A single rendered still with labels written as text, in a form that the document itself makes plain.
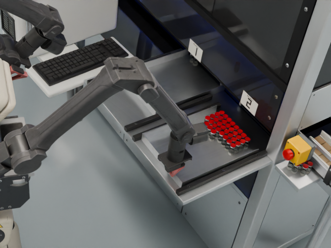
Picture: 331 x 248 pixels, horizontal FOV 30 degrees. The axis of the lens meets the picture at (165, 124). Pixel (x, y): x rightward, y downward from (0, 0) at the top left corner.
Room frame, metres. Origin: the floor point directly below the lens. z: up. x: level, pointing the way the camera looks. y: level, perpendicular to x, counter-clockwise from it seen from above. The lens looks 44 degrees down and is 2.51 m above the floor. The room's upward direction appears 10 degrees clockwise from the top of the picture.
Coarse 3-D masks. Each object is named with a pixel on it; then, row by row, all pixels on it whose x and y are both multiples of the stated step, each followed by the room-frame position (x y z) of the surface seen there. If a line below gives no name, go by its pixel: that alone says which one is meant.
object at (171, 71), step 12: (156, 60) 2.00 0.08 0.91; (168, 60) 2.05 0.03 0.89; (180, 60) 2.06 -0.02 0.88; (156, 72) 1.96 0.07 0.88; (168, 72) 1.97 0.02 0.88; (180, 72) 1.98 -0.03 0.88; (192, 72) 2.00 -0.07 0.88; (204, 72) 2.01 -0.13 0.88; (168, 84) 1.90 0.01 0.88; (180, 84) 1.91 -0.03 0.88; (192, 84) 1.92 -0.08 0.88; (204, 84) 1.93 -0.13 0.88; (216, 84) 1.95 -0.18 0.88; (180, 96) 1.83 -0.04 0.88; (192, 96) 1.81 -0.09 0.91
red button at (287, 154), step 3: (285, 150) 1.51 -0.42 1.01; (288, 150) 1.50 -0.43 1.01; (282, 153) 1.51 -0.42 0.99; (285, 153) 1.50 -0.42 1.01; (288, 153) 1.49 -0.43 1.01; (291, 153) 1.49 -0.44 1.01; (285, 156) 1.49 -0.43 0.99; (288, 156) 1.49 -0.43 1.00; (291, 156) 1.49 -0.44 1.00; (285, 159) 1.49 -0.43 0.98; (288, 159) 1.48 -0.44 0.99
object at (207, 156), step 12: (216, 108) 1.78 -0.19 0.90; (192, 120) 1.71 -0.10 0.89; (144, 132) 1.57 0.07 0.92; (156, 132) 1.60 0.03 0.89; (168, 132) 1.63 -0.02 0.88; (156, 144) 1.55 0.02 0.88; (204, 144) 1.60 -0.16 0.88; (216, 144) 1.61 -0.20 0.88; (156, 156) 1.49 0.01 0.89; (192, 156) 1.52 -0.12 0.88; (204, 156) 1.53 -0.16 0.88; (216, 156) 1.54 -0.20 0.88; (228, 156) 1.55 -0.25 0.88; (240, 156) 1.53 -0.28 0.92; (192, 168) 1.47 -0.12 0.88; (204, 168) 1.48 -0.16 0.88; (216, 168) 1.46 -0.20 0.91; (180, 180) 1.38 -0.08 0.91; (192, 180) 1.40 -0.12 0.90
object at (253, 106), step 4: (244, 92) 1.73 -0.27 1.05; (244, 96) 1.73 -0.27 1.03; (248, 96) 1.71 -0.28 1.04; (240, 100) 1.74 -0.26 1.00; (244, 100) 1.72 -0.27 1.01; (248, 100) 1.71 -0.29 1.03; (252, 100) 1.70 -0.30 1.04; (244, 104) 1.72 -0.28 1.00; (248, 104) 1.71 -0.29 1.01; (252, 104) 1.69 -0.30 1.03; (256, 104) 1.68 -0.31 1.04; (248, 108) 1.70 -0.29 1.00; (252, 108) 1.69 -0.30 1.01; (256, 108) 1.67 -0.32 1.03; (252, 112) 1.68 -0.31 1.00
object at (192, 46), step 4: (192, 40) 1.99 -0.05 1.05; (192, 44) 1.98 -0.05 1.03; (196, 44) 1.97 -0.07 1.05; (192, 48) 1.98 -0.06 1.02; (196, 48) 1.96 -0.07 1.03; (192, 52) 1.98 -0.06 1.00; (200, 52) 1.94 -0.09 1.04; (196, 56) 1.95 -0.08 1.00; (200, 56) 1.94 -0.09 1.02; (200, 60) 1.93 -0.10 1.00
